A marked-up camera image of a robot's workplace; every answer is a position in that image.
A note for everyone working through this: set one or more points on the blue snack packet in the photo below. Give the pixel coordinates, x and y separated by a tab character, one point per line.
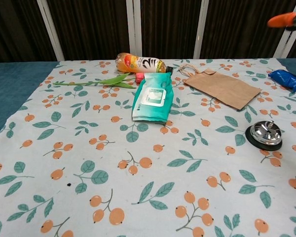
286	80

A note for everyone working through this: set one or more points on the artificial tulip green stem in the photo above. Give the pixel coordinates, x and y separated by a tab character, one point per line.
111	81

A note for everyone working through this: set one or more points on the orange juice plastic bottle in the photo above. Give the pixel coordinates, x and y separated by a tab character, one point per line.
138	63

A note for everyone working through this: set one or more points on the brown paper gift bag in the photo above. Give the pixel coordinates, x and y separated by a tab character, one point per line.
224	89

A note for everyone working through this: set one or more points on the white partition frame post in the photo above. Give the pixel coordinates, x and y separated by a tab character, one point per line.
133	29
201	29
50	29
286	42

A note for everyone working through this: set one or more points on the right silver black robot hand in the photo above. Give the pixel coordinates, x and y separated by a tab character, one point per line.
284	21

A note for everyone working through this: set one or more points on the teal wet wipes pack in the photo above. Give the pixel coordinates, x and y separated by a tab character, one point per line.
153	103

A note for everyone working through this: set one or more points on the chrome desk bell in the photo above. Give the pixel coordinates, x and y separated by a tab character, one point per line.
265	134

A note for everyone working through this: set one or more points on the floral fruit print tablecloth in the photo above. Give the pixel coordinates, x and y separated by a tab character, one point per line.
148	160

